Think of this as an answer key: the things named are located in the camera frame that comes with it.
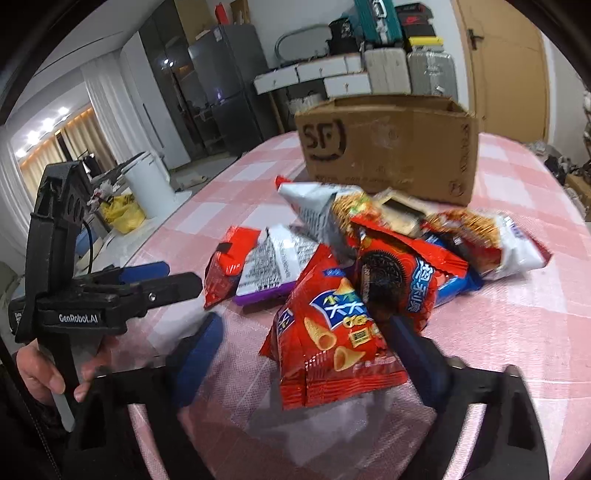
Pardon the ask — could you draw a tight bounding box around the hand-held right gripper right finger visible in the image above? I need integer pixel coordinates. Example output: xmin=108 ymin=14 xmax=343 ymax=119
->
xmin=389 ymin=316 xmax=551 ymax=480

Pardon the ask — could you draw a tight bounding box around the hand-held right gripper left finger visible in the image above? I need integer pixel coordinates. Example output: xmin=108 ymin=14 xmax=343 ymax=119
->
xmin=62 ymin=312 xmax=226 ymax=480

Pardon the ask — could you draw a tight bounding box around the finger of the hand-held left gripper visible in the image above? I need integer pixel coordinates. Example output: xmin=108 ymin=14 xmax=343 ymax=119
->
xmin=115 ymin=261 xmax=171 ymax=287
xmin=121 ymin=271 xmax=204 ymax=308

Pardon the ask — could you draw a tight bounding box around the small red snack packet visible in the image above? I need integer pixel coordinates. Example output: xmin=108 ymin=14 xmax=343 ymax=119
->
xmin=203 ymin=226 xmax=262 ymax=310

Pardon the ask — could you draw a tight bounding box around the red cookie packet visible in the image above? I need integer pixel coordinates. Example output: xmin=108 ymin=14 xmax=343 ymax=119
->
xmin=353 ymin=217 xmax=470 ymax=334

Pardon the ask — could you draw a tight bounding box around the blue cookie packet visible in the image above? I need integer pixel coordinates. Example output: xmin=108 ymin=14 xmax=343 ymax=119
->
xmin=422 ymin=231 xmax=485 ymax=308

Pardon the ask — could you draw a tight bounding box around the red cone snack packet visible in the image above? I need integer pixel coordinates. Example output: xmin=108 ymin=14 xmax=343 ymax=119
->
xmin=259 ymin=244 xmax=410 ymax=411

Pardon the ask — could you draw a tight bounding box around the purple white snack packet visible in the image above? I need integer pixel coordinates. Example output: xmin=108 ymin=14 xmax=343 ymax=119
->
xmin=233 ymin=224 xmax=320 ymax=308

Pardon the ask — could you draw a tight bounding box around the beige snack packet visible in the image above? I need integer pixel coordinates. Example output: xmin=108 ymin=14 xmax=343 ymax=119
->
xmin=374 ymin=189 xmax=428 ymax=239

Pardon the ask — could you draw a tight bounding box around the white noodle snack packet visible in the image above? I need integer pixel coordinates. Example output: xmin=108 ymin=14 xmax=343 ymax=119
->
xmin=276 ymin=175 xmax=386 ymax=261
xmin=422 ymin=208 xmax=553 ymax=280

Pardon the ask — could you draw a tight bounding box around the cardboard box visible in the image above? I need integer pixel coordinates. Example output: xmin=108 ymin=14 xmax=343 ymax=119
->
xmin=294 ymin=95 xmax=481 ymax=206

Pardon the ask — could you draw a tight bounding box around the person's left hand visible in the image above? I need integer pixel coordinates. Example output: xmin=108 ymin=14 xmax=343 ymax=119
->
xmin=17 ymin=340 xmax=115 ymax=402

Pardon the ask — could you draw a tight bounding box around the yellow plastic bag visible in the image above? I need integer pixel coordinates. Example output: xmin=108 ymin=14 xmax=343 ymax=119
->
xmin=100 ymin=194 xmax=147 ymax=234

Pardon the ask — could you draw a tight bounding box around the white cylindrical appliance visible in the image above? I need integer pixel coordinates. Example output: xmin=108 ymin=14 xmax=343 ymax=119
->
xmin=126 ymin=151 xmax=193 ymax=219

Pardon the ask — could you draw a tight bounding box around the pink checked tablecloth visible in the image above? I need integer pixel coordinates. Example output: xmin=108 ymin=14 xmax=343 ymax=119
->
xmin=106 ymin=130 xmax=591 ymax=480

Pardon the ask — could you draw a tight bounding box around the white curtain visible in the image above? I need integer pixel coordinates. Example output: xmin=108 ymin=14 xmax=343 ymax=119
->
xmin=81 ymin=46 xmax=149 ymax=172

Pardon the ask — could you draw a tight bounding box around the grey refrigerator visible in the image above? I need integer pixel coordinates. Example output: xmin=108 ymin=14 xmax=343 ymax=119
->
xmin=187 ymin=23 xmax=279 ymax=156

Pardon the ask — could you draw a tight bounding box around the white drawer desk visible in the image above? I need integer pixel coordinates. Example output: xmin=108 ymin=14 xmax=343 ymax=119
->
xmin=253 ymin=52 xmax=373 ymax=99

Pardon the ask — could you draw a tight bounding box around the silver suitcase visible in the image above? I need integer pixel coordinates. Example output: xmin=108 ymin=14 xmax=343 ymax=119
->
xmin=406 ymin=46 xmax=459 ymax=99

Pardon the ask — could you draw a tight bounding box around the beige suitcase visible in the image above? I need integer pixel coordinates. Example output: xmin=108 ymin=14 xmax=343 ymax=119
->
xmin=364 ymin=45 xmax=413 ymax=96

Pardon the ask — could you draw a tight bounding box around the wooden door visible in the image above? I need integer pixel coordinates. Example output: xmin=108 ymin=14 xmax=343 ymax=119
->
xmin=454 ymin=0 xmax=551 ymax=145

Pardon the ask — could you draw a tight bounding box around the black bag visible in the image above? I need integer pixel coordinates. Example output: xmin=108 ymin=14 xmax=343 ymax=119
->
xmin=329 ymin=17 xmax=362 ymax=55

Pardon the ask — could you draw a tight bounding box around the teal suitcase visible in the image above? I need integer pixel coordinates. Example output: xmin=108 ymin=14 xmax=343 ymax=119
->
xmin=355 ymin=0 xmax=404 ymax=48

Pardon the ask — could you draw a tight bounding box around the black red shoe box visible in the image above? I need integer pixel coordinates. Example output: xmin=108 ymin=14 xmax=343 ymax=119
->
xmin=394 ymin=2 xmax=437 ymax=40

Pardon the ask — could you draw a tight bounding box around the black cable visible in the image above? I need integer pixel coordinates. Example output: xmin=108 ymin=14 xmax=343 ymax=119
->
xmin=83 ymin=220 xmax=97 ymax=278

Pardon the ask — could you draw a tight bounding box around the oval metal frame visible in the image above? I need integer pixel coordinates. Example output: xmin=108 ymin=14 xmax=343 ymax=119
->
xmin=276 ymin=25 xmax=331 ymax=66

